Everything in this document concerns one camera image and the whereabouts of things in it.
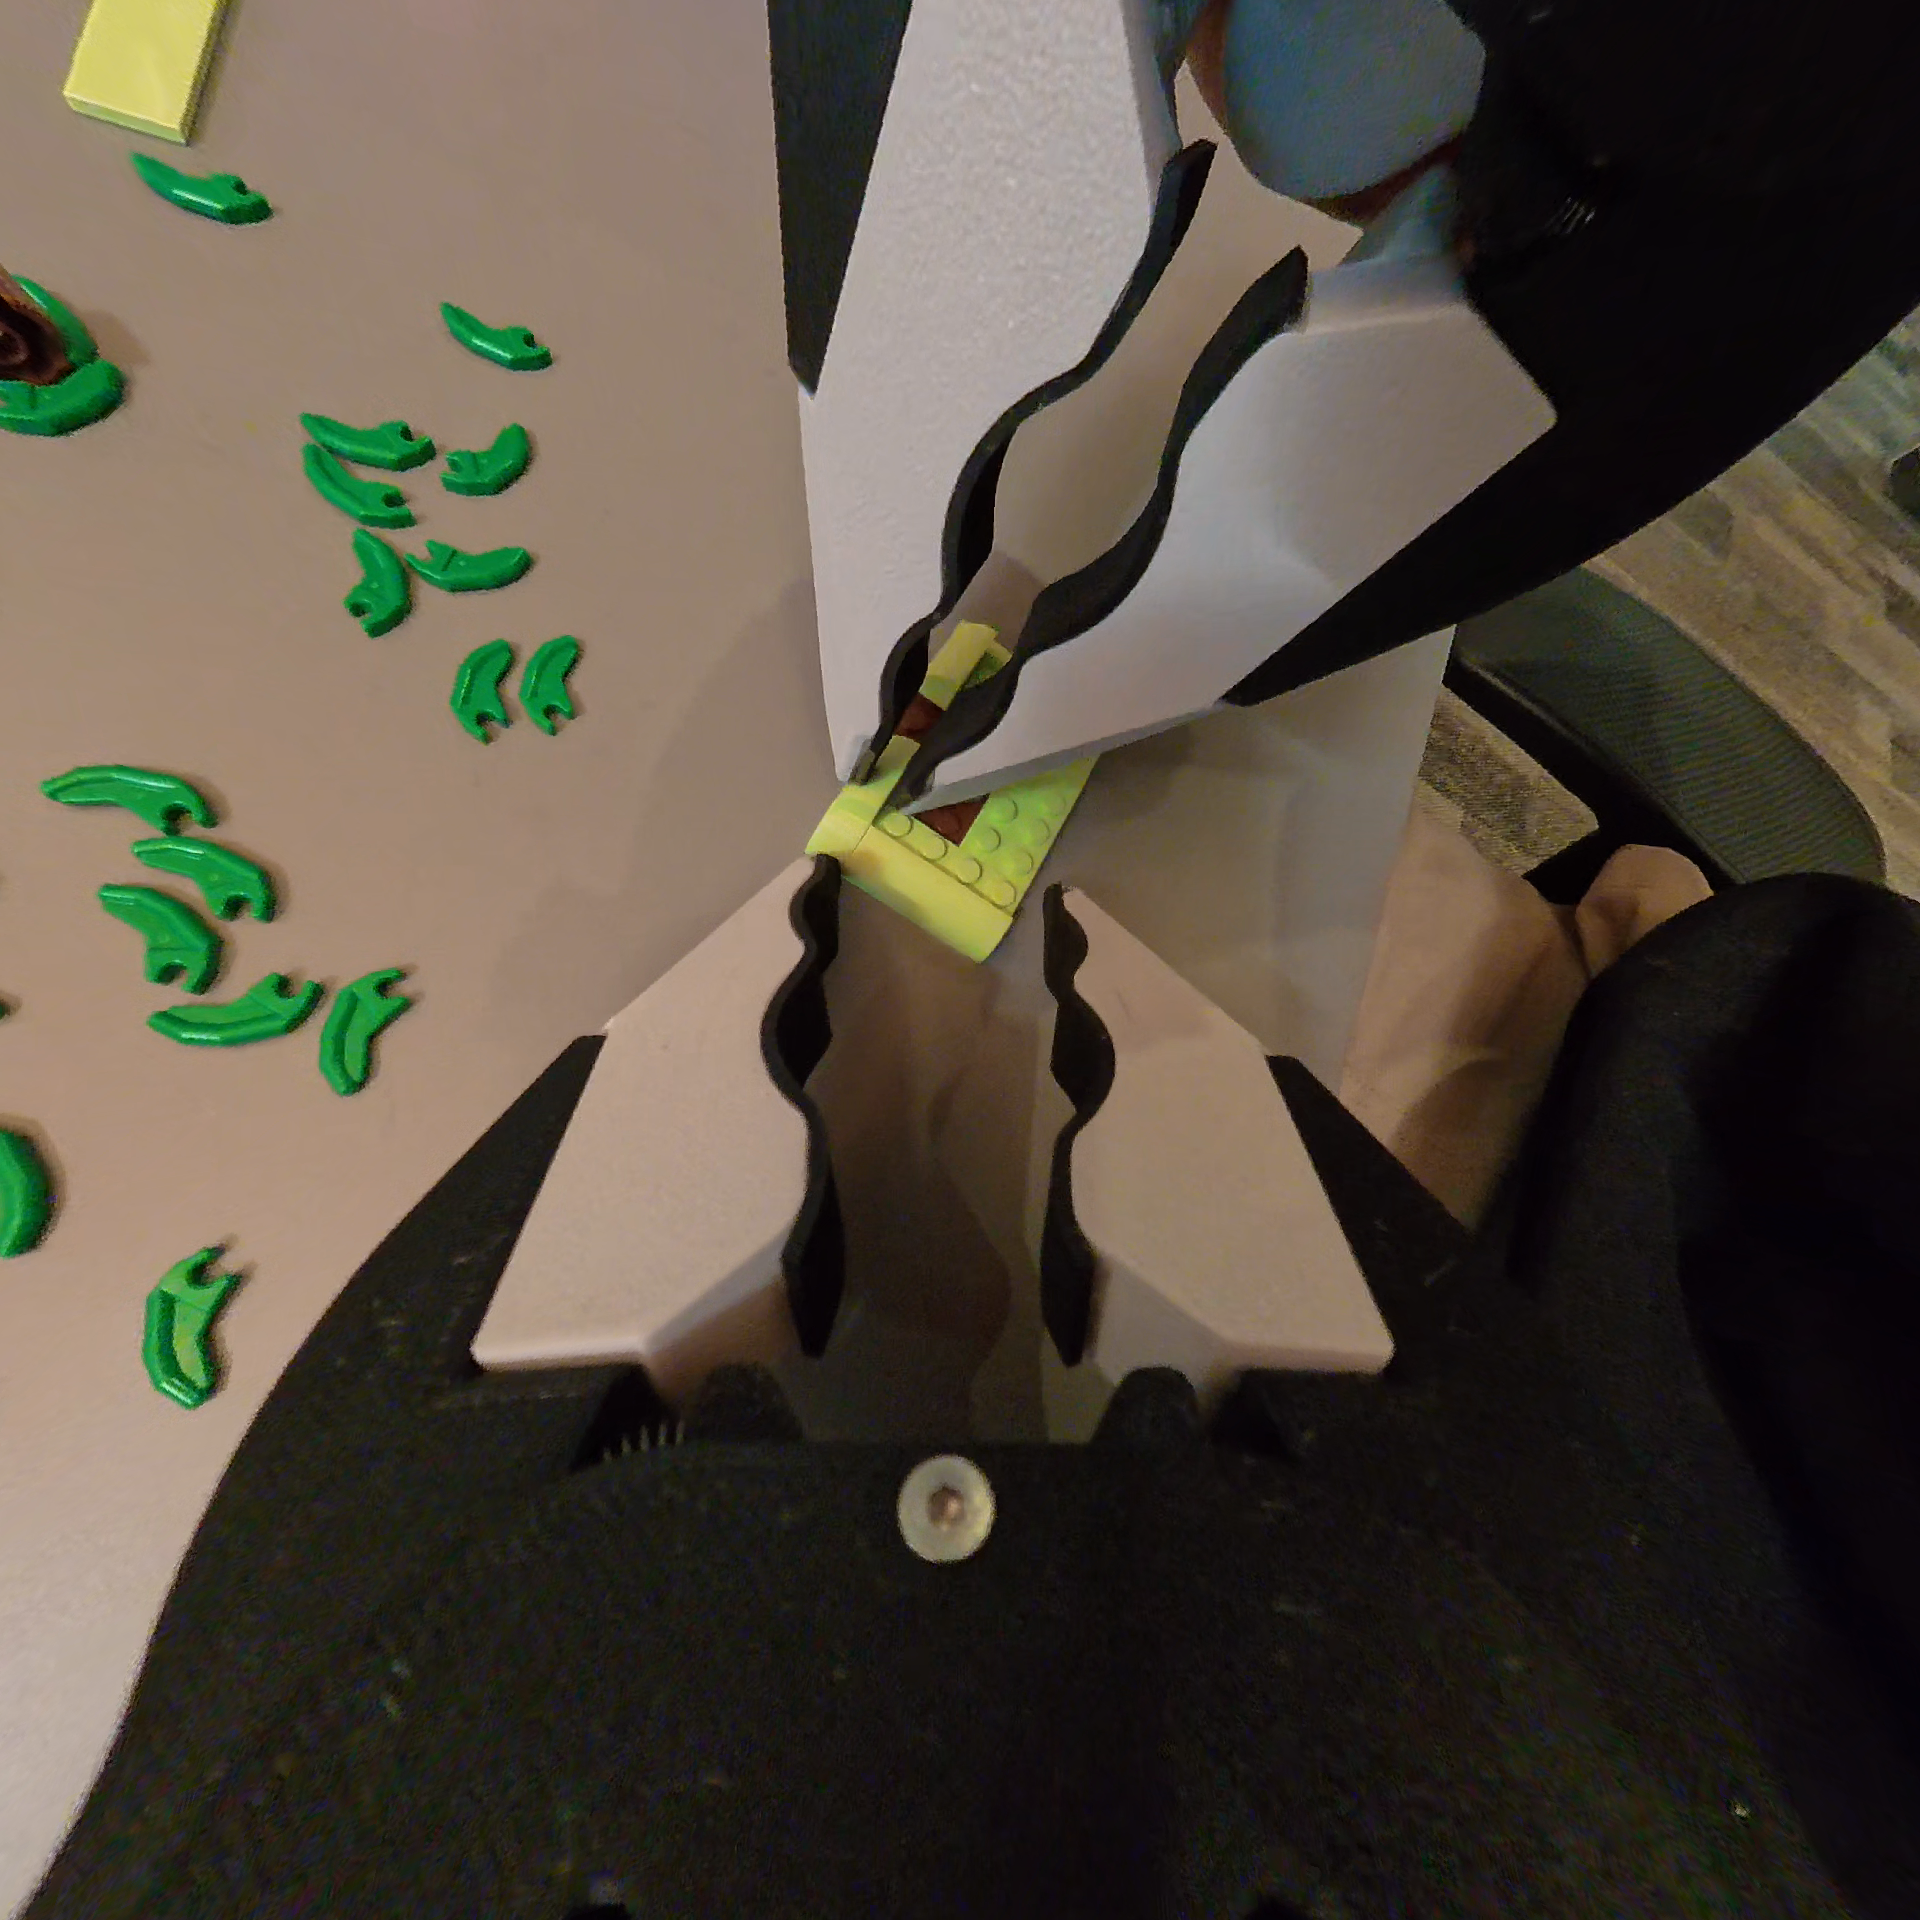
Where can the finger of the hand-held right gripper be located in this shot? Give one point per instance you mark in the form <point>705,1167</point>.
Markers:
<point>1351,450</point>
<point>978,225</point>

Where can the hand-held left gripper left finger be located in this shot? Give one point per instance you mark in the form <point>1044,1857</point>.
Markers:
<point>647,1199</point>

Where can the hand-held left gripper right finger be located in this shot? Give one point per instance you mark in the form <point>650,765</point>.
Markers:
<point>1231,1215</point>

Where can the long lime curved brick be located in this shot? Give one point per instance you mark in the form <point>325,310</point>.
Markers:
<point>931,908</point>

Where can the small lime curved brick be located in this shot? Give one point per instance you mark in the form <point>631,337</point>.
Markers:
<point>842,826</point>

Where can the large lime smooth tile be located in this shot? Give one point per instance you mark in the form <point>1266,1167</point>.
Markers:
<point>142,69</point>

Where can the grey patterned fabric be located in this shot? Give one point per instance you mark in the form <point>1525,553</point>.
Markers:
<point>1487,781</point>

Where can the black office chair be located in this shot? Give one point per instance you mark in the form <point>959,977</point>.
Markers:
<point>1680,718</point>

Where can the scattered green leaf pieces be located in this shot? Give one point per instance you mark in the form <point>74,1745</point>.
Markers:
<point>175,1335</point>

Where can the person's dark clothing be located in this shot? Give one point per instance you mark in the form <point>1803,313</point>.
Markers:
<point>1726,1127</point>

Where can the brown round brick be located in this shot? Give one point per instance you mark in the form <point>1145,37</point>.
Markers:
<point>23,337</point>

